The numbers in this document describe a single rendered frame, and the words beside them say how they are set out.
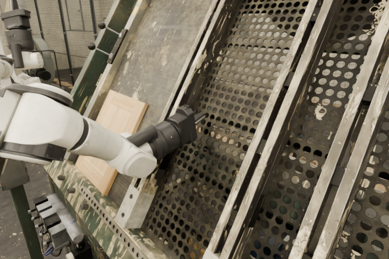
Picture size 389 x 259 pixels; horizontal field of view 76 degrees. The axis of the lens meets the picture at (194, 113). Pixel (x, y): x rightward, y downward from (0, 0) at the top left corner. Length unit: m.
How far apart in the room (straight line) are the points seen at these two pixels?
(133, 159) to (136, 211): 0.34
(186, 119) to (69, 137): 0.35
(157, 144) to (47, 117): 0.29
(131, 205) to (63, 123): 0.48
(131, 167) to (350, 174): 0.45
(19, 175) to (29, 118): 1.11
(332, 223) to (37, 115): 0.56
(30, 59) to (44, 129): 0.79
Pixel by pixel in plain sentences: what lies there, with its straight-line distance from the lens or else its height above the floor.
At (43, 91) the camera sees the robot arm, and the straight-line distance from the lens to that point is 0.49.
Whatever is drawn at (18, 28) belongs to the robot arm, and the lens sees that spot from 1.28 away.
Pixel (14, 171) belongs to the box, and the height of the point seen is 0.85.
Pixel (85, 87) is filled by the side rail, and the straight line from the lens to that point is 1.58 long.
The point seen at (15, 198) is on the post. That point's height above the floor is 0.68.
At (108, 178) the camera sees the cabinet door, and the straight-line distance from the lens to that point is 1.11.
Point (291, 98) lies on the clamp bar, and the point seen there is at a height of 1.37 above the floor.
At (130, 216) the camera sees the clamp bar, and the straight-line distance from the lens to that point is 0.89.
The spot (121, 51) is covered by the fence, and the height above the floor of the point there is 1.40.
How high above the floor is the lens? 1.54
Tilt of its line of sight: 20 degrees down
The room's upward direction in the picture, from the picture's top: straight up
